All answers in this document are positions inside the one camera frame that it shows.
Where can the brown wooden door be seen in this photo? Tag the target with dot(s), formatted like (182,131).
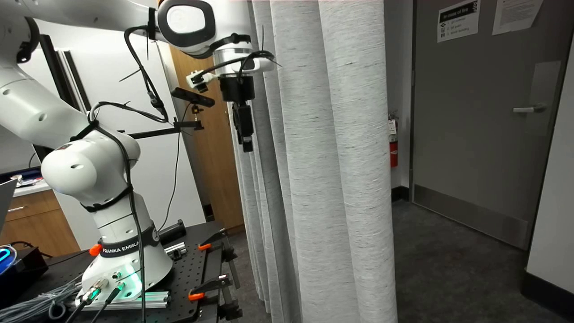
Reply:
(208,155)

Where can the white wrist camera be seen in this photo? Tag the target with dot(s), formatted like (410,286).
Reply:
(199,77)

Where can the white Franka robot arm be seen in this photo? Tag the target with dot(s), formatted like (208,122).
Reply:
(77,162)

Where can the brown wooden cabinet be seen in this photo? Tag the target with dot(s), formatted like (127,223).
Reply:
(32,223)

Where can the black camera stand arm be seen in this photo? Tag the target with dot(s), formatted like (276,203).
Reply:
(166,129)

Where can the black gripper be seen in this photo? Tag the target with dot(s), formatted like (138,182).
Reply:
(236,90)

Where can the blue glowing device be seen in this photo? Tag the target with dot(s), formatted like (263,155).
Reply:
(5,260)

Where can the red fire extinguisher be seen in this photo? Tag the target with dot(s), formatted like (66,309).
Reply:
(392,146)

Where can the plain white paper sheet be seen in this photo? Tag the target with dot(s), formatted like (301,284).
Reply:
(516,15)

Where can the black cylindrical knob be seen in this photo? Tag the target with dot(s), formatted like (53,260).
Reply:
(170,230)

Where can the black box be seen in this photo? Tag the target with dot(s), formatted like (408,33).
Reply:
(23,269)

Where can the printed paper sign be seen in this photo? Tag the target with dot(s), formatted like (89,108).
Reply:
(457,20)

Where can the light grey curtain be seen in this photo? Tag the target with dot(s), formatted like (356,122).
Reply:
(315,180)

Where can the black stereo camera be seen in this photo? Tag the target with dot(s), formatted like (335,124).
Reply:
(191,97)

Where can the grey door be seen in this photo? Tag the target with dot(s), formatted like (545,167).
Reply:
(489,113)

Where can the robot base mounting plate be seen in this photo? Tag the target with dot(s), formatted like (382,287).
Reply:
(127,296)

